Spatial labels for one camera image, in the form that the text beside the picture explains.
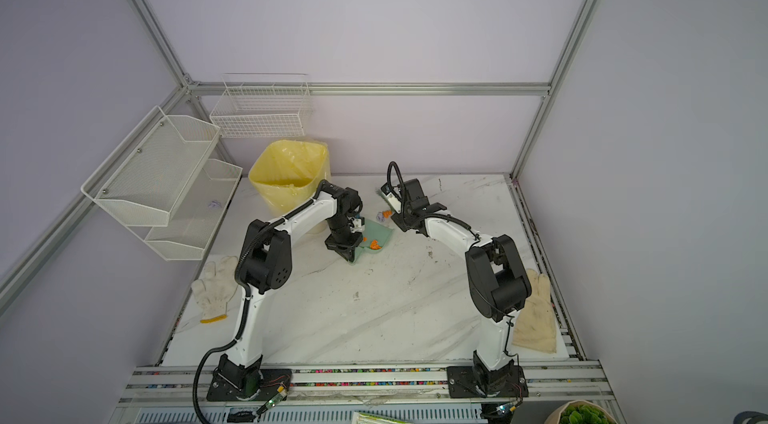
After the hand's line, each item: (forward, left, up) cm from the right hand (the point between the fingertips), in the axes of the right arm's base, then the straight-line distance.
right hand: (401, 206), depth 96 cm
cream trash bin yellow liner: (+13, +40, +2) cm, 42 cm away
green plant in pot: (-54, -38, -3) cm, 66 cm away
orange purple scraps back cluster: (+4, +7, -11) cm, 14 cm away
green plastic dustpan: (-1, +10, -12) cm, 16 cm away
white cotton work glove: (-26, +57, -11) cm, 64 cm away
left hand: (-16, +16, -6) cm, 24 cm away
